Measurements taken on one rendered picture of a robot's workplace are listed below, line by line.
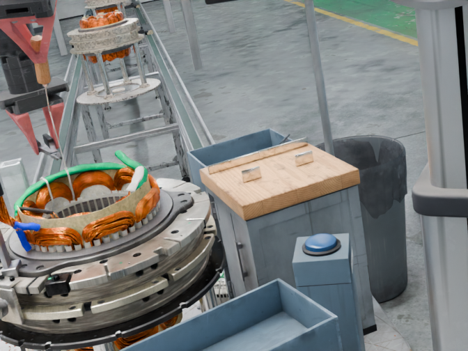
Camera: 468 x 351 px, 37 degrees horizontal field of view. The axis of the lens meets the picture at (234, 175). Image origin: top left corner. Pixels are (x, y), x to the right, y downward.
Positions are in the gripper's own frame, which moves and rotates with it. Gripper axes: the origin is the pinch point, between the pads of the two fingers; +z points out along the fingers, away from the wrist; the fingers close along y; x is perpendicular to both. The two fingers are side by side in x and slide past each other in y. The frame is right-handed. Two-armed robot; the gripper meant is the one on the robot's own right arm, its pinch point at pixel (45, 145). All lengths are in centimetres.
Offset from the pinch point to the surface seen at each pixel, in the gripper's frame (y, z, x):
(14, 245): 10.5, 6.4, 17.3
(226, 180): -23.0, 10.3, 12.7
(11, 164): 6.5, -0.9, 6.7
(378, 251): -118, 96, -75
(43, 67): 1.0, -14.8, 18.1
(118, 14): -81, 9, -191
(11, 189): 7.8, 2.0, 8.8
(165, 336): 2.1, 10.1, 44.8
